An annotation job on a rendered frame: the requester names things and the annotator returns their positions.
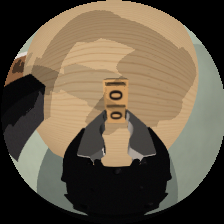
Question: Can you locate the tan wooden cube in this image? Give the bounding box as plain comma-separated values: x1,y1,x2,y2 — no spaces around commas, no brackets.
105,82,127,105
106,105,126,123

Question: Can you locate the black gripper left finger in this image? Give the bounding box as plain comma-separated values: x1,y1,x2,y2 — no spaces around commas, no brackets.
61,110,107,183

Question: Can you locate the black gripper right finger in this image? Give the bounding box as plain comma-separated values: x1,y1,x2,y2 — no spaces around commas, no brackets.
125,109,172,181

